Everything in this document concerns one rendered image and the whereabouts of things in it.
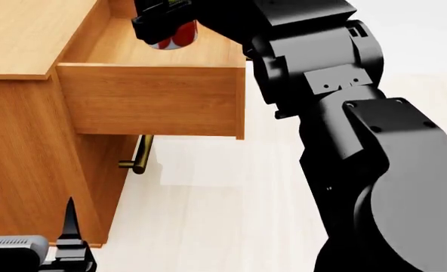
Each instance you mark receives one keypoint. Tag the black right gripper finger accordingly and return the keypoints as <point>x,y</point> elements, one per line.
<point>153,28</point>
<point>163,3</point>

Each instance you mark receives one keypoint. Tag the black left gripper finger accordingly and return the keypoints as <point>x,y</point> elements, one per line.
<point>71,226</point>

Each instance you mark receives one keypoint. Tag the red and white can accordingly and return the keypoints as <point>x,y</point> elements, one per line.
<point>186,34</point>

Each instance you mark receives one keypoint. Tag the open wooden drawer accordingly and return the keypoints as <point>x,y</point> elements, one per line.
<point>151,99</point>

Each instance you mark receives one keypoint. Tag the wooden cabinet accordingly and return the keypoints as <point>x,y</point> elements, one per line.
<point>23,119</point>

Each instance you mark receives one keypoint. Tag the grey gripper camera box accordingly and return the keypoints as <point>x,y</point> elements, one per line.
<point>12,252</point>

